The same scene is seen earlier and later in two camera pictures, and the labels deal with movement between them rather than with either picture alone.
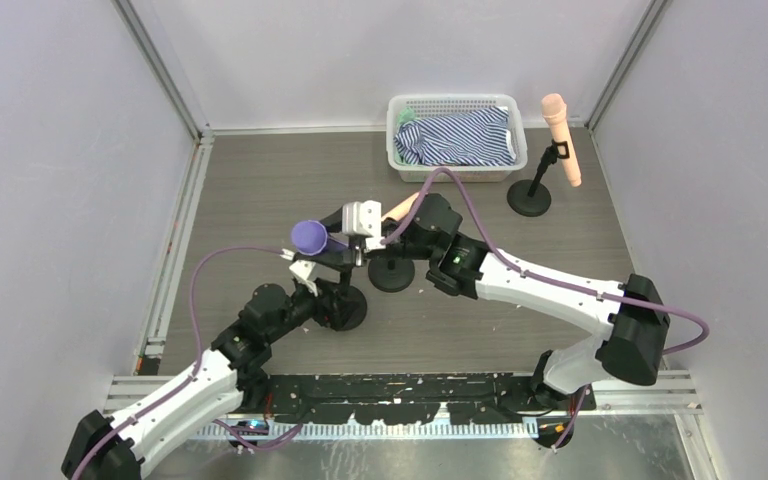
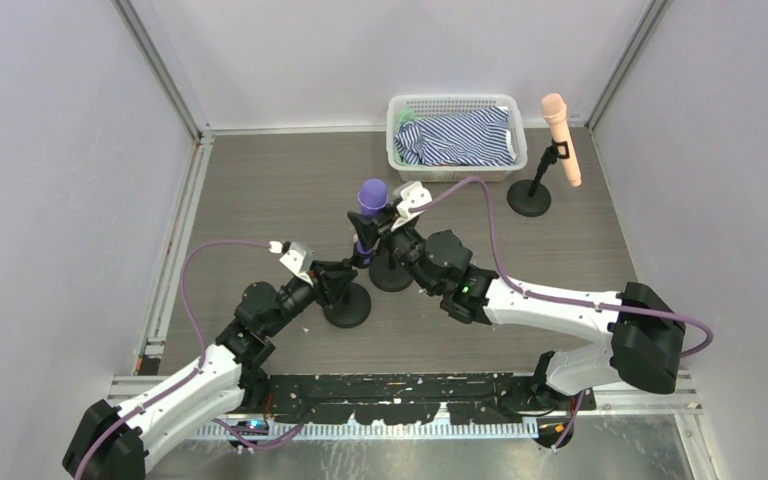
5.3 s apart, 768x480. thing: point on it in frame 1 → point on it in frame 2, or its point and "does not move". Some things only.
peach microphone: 554,108 does not move
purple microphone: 310,237 → 373,197
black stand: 353,303 does not move
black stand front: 531,198 does not move
